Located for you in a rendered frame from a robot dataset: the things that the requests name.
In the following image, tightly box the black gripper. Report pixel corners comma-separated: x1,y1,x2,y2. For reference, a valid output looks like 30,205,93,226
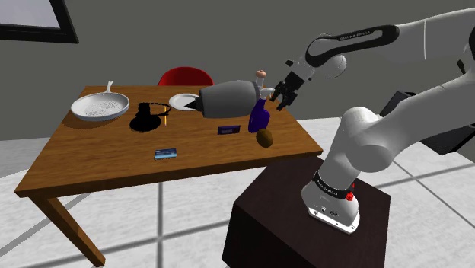
269,70,306,112

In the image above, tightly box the white bottle with tan cap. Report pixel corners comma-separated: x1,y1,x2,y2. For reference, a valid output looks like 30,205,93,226
255,69,276,101

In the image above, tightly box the blue glass bottle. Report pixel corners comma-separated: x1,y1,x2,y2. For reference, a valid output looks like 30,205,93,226
247,97,271,134

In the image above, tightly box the brown kiwi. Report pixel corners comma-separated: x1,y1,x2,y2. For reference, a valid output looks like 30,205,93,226
256,128,274,148

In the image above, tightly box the grey cylinder with black cone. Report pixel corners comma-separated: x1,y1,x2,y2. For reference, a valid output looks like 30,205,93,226
184,80,261,120

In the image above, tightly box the dark purple box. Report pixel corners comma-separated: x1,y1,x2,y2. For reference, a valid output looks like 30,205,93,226
217,125,241,136

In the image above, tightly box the red chair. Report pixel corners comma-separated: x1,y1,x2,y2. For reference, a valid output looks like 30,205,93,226
157,66,215,87

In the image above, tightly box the white plate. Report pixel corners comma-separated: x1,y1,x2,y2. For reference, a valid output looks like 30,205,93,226
168,93,201,111

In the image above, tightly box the dark robot stand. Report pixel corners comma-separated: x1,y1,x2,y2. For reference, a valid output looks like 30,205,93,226
222,155,391,268

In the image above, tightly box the blue flat box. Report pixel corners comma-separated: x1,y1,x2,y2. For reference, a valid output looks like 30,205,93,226
154,148,177,161

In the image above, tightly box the black jug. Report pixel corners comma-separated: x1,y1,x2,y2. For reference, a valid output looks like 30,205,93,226
129,101,172,132

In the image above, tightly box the wooden table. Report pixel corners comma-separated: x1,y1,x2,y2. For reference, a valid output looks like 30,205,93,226
14,85,324,268

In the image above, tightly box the white frying pan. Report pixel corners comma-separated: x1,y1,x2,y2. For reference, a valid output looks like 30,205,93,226
70,81,130,123

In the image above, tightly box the black framed window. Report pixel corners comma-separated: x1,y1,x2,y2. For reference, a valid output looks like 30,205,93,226
0,0,80,44

